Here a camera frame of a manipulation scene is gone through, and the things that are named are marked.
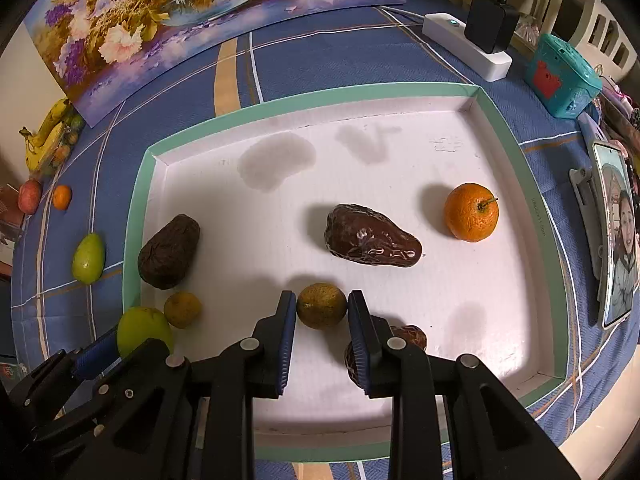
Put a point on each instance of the reddish brown box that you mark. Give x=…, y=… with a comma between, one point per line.
x=10, y=225

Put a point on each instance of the lavender plastic case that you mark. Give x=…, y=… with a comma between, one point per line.
x=592, y=127

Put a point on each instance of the black charger adapter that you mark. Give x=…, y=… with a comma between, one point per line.
x=492, y=22

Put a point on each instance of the flower painting canvas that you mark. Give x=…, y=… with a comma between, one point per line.
x=175, y=20

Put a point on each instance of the smartphone with lit screen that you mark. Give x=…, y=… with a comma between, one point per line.
x=620, y=240

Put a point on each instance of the green oval fruit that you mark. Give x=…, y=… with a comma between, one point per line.
x=89, y=258
x=145, y=327

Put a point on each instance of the small yellowish citrus fruit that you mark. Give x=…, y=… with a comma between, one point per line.
x=182, y=310
x=321, y=306

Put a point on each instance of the white power strip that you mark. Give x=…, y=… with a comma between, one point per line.
x=450, y=35

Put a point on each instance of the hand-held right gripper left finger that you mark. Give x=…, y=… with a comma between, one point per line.
x=282, y=350

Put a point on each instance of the clear bag of produce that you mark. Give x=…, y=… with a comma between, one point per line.
x=67, y=140

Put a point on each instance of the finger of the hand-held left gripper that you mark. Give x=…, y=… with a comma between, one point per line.
x=97, y=352

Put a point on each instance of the white tray with green rim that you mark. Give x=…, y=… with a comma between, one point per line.
x=280, y=180

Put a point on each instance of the bunch of yellow bananas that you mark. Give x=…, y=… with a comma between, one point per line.
x=37, y=145

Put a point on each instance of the pile of small trinkets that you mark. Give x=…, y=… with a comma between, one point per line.
x=625, y=115

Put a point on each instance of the printed package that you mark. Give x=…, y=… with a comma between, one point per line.
x=12, y=370

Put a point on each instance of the small orange tangerine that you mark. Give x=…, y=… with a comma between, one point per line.
x=62, y=197

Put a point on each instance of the matte dark brown date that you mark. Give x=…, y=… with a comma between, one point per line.
x=167, y=252

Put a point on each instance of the orange tangerine with stem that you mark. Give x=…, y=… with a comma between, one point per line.
x=470, y=212

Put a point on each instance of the teal toy box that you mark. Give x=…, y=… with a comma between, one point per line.
x=560, y=75

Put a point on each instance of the white lattice furniture panel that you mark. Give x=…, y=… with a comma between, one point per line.
x=600, y=25

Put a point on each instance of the glossy brown date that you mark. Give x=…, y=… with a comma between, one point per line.
x=370, y=237
x=410, y=338

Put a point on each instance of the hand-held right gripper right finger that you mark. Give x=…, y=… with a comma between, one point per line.
x=361, y=350

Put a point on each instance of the red apple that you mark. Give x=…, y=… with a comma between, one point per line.
x=30, y=196

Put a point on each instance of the grey phone stand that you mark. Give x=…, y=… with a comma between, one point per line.
x=585, y=220

